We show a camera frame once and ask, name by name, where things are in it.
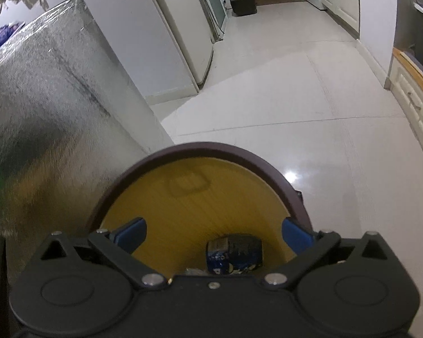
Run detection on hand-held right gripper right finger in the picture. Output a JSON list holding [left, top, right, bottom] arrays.
[[261, 217, 389, 289]]

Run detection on white refrigerator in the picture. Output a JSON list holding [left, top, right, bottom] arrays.
[[141, 0, 215, 92]]

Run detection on foil-covered table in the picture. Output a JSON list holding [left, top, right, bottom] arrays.
[[0, 0, 177, 289]]

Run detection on flat grey board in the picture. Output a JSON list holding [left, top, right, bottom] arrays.
[[402, 50, 423, 87]]

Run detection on black floor bin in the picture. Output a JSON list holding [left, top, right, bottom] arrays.
[[230, 0, 259, 17]]

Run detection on blue plastic wrapper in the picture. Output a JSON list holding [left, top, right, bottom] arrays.
[[0, 21, 26, 55]]

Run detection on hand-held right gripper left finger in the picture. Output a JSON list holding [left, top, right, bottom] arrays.
[[39, 217, 165, 287]]

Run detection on low cabinet with wooden top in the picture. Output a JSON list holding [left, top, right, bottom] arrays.
[[388, 46, 423, 155]]

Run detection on white lower kitchen cabinets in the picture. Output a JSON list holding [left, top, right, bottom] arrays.
[[321, 0, 361, 39]]

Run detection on crushed blue drink can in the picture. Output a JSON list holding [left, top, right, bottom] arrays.
[[206, 233, 264, 276]]

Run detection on yellow waste bin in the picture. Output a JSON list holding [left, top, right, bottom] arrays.
[[85, 142, 314, 279]]

